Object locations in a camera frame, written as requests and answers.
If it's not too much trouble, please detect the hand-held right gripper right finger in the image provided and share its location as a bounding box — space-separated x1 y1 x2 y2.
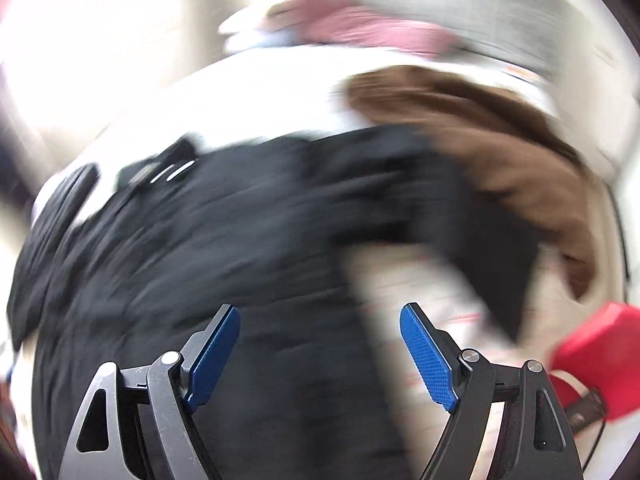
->
399 303 585 480

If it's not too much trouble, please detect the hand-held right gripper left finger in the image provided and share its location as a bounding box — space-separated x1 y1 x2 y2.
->
57 304 241 480

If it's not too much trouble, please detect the black garment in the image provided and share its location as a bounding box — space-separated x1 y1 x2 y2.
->
7 127 543 480

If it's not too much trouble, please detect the white bed sheet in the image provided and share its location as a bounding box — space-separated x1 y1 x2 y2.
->
0 35 626 480

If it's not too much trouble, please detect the brown garment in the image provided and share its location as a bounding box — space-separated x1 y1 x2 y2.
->
345 67 608 303

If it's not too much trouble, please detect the red object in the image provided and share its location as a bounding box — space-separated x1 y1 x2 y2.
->
550 302 640 418

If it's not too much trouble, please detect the pink cloth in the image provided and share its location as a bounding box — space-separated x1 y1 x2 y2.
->
260 0 461 58

